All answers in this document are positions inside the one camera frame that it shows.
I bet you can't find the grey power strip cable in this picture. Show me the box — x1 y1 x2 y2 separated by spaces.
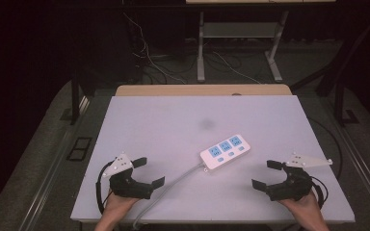
132 162 206 231

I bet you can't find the white metal stand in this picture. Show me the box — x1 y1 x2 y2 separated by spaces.
197 10 284 84

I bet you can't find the black metal stand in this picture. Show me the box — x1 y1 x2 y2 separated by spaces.
289 13 361 127
69 62 93 126

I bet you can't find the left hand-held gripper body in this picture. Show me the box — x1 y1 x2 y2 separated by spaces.
101 152 154 200

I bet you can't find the wooden table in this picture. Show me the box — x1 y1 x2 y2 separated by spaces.
114 84 293 97

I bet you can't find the person's left hand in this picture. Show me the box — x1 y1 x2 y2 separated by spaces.
93 189 142 231

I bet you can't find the white table board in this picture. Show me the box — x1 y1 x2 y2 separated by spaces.
70 94 357 224

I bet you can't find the white power strip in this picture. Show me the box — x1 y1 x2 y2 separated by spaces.
199 134 251 173

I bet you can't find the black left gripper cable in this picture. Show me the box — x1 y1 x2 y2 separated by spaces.
94 161 114 216

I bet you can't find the white floor cable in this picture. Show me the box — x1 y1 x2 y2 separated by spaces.
211 50 262 85
122 12 188 86

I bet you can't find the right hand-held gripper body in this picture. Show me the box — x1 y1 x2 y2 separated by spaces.
264 152 333 203

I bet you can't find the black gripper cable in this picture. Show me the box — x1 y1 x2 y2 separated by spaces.
94 161 114 216
310 175 330 210

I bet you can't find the black floor cable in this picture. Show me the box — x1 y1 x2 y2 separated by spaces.
307 117 344 181

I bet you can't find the black rectangular floor frame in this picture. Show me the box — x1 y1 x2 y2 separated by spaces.
66 137 93 162

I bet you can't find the aluminium floor rail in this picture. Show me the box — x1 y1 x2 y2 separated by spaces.
18 95 91 231
325 95 370 219

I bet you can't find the person's right hand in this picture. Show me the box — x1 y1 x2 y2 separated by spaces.
277 190 330 231

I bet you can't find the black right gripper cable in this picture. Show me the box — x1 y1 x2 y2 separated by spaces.
310 175 330 210

